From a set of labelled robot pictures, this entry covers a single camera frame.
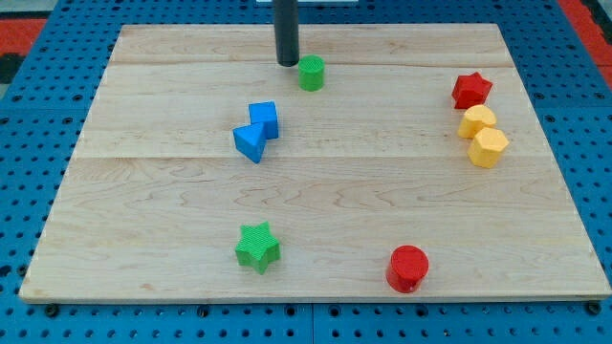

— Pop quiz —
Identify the blue triangle block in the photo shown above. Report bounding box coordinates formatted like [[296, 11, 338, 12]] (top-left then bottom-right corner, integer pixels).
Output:
[[232, 123, 266, 163]]

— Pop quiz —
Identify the green star block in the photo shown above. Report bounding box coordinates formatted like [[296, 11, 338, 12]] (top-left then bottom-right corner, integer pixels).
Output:
[[234, 222, 281, 274]]

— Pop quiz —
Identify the red cylinder block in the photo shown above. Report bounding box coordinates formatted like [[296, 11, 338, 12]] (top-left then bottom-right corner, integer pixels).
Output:
[[385, 245, 429, 293]]

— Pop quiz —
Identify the green cylinder block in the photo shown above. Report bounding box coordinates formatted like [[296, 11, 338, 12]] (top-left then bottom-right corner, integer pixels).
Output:
[[298, 54, 325, 92]]

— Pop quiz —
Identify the yellow heart block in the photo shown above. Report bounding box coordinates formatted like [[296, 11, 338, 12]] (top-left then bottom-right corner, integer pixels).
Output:
[[457, 105, 497, 139]]

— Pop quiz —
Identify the blue cube block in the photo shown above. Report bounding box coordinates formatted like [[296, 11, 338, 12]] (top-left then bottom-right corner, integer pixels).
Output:
[[248, 100, 279, 140]]

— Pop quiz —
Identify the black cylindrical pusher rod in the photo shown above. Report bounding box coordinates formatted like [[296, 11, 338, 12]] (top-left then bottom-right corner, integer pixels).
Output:
[[273, 0, 299, 67]]

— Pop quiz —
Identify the red star block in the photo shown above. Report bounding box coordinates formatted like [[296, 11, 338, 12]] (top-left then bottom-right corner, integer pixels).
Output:
[[451, 72, 493, 109]]

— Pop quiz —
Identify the wooden board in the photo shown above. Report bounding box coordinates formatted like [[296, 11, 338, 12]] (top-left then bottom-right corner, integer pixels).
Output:
[[20, 24, 611, 304]]

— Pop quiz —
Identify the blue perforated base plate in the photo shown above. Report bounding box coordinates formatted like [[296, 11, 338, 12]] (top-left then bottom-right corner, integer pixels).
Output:
[[1, 0, 611, 343]]

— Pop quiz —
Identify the yellow hexagon block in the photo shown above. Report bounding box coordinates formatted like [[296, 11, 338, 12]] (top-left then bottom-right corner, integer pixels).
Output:
[[468, 127, 509, 168]]

